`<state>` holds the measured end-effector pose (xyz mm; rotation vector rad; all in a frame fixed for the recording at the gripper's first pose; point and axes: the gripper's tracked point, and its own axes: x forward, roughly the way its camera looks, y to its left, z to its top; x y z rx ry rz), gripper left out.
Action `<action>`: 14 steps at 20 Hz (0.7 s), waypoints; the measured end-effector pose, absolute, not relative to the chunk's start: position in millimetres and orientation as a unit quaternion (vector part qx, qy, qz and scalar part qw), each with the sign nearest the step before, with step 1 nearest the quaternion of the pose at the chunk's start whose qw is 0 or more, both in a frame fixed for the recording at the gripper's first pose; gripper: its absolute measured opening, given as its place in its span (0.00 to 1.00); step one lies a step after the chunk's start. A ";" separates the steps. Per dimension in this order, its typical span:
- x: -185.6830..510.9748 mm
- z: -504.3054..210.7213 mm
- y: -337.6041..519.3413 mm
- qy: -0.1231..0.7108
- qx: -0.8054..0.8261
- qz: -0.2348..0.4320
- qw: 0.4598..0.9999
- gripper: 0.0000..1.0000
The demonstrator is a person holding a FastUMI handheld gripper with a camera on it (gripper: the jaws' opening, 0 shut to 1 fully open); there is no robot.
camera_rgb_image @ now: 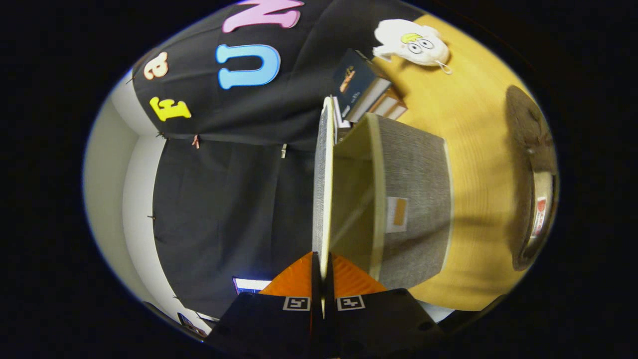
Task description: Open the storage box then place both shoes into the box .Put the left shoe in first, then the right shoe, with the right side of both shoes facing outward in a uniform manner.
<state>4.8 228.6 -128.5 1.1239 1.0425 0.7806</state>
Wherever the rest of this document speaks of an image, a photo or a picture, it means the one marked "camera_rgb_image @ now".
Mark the pink clothes peg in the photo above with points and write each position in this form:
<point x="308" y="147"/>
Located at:
<point x="196" y="141"/>

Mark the grey fabric storage box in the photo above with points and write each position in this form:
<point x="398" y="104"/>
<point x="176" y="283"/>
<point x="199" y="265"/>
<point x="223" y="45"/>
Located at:
<point x="418" y="199"/>

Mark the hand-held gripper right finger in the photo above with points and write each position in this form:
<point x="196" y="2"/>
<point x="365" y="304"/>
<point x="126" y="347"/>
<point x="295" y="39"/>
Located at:
<point x="330" y="324"/>

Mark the brown fuzzy shoe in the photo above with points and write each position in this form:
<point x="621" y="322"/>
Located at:
<point x="526" y="124"/>

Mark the white plush toy with eyes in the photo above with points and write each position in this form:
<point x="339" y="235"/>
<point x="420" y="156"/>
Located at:
<point x="418" y="47"/>

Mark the black cover book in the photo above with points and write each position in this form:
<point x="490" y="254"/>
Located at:
<point x="354" y="80"/>

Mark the glowing screen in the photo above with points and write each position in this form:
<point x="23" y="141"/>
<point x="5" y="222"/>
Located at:
<point x="249" y="285"/>

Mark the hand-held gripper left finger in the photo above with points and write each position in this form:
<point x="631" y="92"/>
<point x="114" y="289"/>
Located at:
<point x="314" y="319"/>

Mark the brown cover book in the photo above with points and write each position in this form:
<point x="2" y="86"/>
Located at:
<point x="389" y="102"/>
<point x="397" y="111"/>

